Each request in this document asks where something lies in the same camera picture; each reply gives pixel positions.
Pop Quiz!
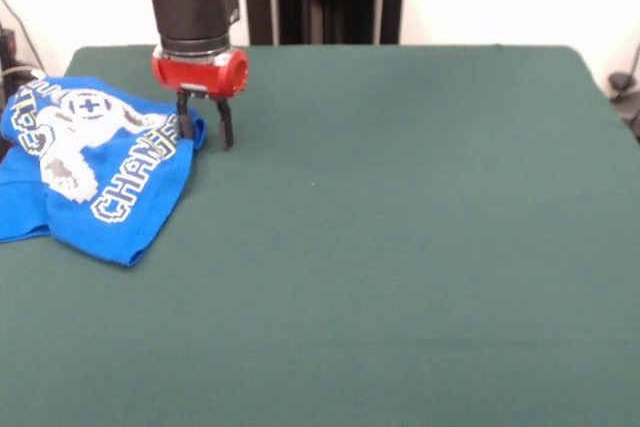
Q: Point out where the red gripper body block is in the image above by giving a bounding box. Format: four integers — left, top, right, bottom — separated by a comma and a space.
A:
151, 44, 250, 98

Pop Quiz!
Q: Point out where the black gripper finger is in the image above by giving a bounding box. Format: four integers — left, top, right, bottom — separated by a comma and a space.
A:
215, 97, 235, 151
176, 90, 196, 141

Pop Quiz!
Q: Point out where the blue printed shirt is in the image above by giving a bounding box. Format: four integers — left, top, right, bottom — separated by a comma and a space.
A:
0, 75, 209, 268

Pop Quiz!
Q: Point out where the dark green tablecloth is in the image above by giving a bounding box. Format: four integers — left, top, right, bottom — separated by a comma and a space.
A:
0, 44, 640, 427

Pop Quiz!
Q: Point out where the black cable bundle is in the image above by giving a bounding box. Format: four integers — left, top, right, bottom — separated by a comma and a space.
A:
0, 0, 49, 93

